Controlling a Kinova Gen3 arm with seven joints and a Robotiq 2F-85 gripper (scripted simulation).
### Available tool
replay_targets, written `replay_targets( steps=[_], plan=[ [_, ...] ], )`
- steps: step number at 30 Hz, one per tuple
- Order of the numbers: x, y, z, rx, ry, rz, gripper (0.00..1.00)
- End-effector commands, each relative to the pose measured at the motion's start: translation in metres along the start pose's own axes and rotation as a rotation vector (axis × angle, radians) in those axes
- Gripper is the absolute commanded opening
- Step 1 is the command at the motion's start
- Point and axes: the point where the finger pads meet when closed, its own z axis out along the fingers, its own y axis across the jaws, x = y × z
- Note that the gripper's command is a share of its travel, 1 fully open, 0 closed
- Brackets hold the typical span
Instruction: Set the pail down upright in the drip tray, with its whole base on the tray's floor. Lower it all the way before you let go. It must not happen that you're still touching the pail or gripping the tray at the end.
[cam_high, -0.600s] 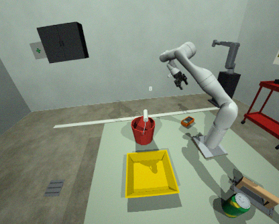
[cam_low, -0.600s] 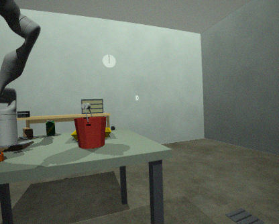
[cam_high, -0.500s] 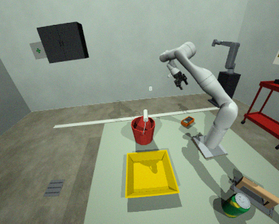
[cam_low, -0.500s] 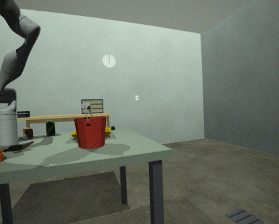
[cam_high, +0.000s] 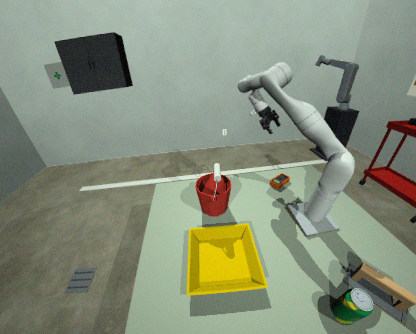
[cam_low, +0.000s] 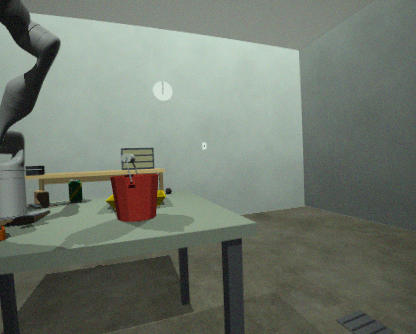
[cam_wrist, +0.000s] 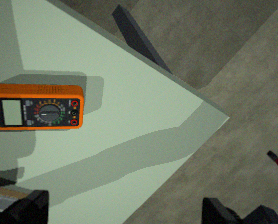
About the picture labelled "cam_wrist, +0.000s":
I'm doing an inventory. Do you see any orange digital multimeter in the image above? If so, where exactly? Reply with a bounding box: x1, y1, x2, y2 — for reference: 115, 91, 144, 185
0, 84, 84, 130

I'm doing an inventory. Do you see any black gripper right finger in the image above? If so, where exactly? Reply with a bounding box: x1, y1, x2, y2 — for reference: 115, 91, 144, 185
201, 197, 252, 224

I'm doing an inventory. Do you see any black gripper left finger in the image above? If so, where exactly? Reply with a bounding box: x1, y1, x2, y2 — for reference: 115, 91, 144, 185
0, 190, 49, 224

